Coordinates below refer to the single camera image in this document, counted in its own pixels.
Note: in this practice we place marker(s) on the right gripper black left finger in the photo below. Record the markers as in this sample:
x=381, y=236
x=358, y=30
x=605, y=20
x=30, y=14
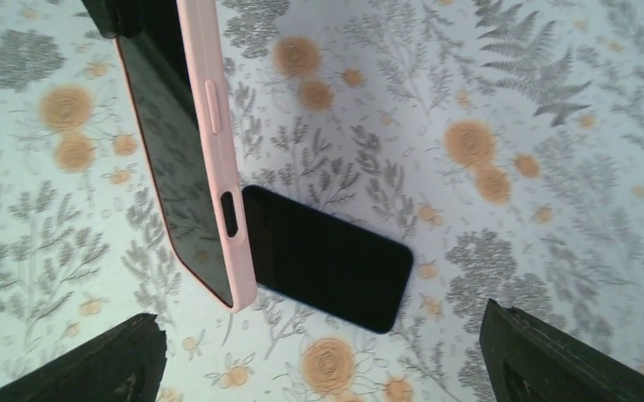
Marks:
x=124, y=363

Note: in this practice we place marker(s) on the black phone with pink edge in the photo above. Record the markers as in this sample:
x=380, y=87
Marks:
x=179, y=92

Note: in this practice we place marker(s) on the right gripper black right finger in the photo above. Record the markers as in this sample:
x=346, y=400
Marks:
x=529, y=360

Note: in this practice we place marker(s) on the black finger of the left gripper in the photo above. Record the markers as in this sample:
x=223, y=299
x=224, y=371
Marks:
x=130, y=18

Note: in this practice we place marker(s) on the floral patterned table mat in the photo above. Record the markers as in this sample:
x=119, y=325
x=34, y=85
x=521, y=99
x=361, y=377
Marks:
x=502, y=141

